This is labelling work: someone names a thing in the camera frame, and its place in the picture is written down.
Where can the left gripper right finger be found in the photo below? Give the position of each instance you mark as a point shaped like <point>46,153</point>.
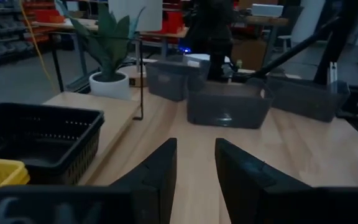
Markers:
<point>241,180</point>

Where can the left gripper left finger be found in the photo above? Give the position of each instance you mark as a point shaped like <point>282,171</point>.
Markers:
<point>157,186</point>

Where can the grey translucent plastic bin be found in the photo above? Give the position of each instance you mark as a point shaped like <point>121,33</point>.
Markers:
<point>306,99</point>
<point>166,84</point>
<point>225,109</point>

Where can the black slotted plastic basket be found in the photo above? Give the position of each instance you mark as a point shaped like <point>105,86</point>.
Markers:
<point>84,161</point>
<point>26,146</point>

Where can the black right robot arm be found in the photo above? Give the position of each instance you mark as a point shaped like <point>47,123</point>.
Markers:
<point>213,28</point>

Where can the brown cardboard box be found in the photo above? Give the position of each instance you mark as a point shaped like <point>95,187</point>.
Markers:
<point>249,54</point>

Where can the green plant in white pot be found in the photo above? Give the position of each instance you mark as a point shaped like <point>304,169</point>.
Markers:
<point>109,46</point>

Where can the white stool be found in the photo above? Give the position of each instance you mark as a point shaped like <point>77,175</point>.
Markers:
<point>284,39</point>

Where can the small wooden background table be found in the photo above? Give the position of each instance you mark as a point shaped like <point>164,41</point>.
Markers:
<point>266,20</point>

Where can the red crates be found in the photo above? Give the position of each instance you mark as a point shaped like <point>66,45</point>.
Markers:
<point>174,21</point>

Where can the white box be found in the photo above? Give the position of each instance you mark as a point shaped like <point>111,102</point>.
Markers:
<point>267,10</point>

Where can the red storage rack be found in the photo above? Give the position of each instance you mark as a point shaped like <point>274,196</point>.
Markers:
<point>42,14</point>

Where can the wooden shelf with black frame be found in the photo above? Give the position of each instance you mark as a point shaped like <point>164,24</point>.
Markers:
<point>117,115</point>

